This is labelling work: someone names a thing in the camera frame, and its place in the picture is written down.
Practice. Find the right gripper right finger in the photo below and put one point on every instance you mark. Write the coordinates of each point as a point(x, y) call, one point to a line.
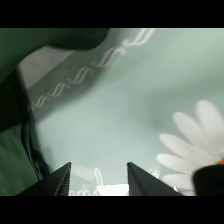
point(143, 184)

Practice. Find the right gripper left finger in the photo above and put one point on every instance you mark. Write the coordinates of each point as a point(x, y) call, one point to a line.
point(58, 182)

